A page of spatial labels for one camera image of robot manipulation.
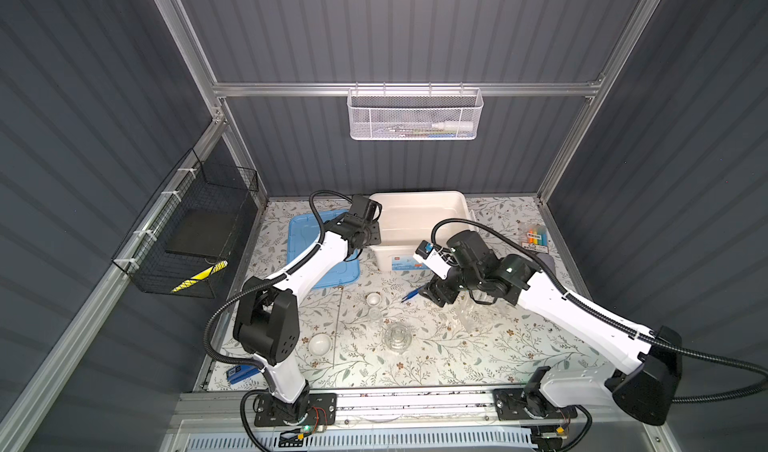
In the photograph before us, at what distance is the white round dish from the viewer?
83 centimetres

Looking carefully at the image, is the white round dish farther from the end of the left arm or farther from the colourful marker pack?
the colourful marker pack

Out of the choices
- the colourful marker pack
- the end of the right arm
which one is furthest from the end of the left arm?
the colourful marker pack

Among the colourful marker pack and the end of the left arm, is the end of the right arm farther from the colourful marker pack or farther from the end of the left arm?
the colourful marker pack

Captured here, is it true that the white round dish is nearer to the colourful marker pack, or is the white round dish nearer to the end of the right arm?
the end of the right arm
